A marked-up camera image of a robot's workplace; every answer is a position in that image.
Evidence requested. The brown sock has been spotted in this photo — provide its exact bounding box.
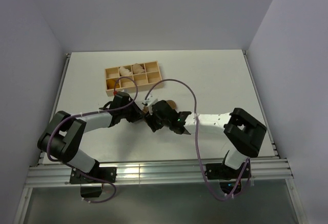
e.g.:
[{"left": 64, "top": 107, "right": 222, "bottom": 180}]
[{"left": 142, "top": 100, "right": 177, "bottom": 113}]

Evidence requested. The mustard yellow sock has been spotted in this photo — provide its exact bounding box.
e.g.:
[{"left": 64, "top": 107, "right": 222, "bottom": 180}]
[{"left": 106, "top": 79, "right": 120, "bottom": 90}]

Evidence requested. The wooden compartment tray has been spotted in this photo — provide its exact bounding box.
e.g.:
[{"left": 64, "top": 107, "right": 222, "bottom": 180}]
[{"left": 105, "top": 61, "right": 162, "bottom": 96}]

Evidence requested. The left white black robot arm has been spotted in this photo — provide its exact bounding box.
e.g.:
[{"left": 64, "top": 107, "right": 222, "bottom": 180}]
[{"left": 37, "top": 91, "right": 144, "bottom": 182}]

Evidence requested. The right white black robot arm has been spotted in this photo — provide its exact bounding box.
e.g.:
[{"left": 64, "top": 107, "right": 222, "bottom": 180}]
[{"left": 142, "top": 99, "right": 267, "bottom": 178}]

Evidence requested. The beige rolled sock left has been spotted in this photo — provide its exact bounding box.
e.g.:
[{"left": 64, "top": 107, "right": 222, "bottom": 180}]
[{"left": 119, "top": 66, "right": 132, "bottom": 76}]

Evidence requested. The beige rolled sock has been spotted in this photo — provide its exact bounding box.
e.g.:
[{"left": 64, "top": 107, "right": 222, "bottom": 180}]
[
  {"left": 119, "top": 66, "right": 132, "bottom": 76},
  {"left": 132, "top": 64, "right": 145, "bottom": 74}
]

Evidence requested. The beige rolled sock right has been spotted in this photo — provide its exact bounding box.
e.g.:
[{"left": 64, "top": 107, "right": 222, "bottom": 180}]
[{"left": 132, "top": 64, "right": 145, "bottom": 74}]

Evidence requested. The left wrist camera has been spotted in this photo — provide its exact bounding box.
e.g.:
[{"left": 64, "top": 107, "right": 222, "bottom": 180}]
[{"left": 113, "top": 89, "right": 128, "bottom": 95}]

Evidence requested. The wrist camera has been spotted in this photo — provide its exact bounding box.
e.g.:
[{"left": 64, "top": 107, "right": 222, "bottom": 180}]
[
  {"left": 113, "top": 89, "right": 128, "bottom": 95},
  {"left": 142, "top": 93, "right": 158, "bottom": 114}
]

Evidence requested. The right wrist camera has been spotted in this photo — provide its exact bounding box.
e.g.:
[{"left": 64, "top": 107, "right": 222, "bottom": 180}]
[{"left": 142, "top": 93, "right": 158, "bottom": 114}]

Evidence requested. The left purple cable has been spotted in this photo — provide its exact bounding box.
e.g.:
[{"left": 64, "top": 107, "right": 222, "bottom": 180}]
[{"left": 47, "top": 77, "right": 139, "bottom": 204}]

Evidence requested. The purple cable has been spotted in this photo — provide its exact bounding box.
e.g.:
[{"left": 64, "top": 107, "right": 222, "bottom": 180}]
[
  {"left": 47, "top": 77, "right": 139, "bottom": 204},
  {"left": 145, "top": 79, "right": 251, "bottom": 201}
]

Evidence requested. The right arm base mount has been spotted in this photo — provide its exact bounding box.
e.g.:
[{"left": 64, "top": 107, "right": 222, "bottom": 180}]
[{"left": 205, "top": 162, "right": 251, "bottom": 196}]

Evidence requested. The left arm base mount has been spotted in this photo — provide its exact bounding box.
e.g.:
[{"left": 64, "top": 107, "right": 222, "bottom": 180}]
[{"left": 69, "top": 167, "right": 117, "bottom": 203}]

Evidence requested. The aluminium rail frame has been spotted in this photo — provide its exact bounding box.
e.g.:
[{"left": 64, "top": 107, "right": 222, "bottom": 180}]
[{"left": 24, "top": 52, "right": 295, "bottom": 186}]

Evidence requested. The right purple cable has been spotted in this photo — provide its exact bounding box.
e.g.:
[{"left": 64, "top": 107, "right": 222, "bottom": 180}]
[{"left": 145, "top": 79, "right": 251, "bottom": 201}]

